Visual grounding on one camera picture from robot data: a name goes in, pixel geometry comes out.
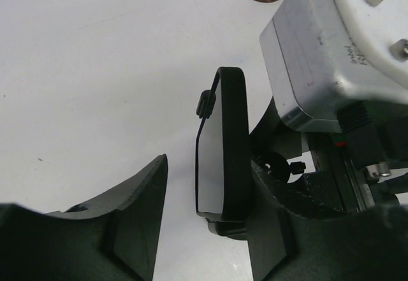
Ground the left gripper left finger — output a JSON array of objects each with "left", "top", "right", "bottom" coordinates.
[{"left": 1, "top": 155, "right": 168, "bottom": 280}]

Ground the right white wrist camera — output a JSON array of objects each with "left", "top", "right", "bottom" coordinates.
[{"left": 260, "top": 0, "right": 407, "bottom": 133}]

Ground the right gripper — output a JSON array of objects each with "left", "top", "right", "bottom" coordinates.
[{"left": 250, "top": 101, "right": 407, "bottom": 212}]

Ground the black phone stand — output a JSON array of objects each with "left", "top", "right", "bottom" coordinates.
[{"left": 195, "top": 87, "right": 252, "bottom": 240}]

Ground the black phone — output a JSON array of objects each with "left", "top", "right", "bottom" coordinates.
[{"left": 194, "top": 67, "right": 252, "bottom": 222}]

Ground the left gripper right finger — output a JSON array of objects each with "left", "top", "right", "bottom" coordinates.
[{"left": 245, "top": 164, "right": 407, "bottom": 280}]

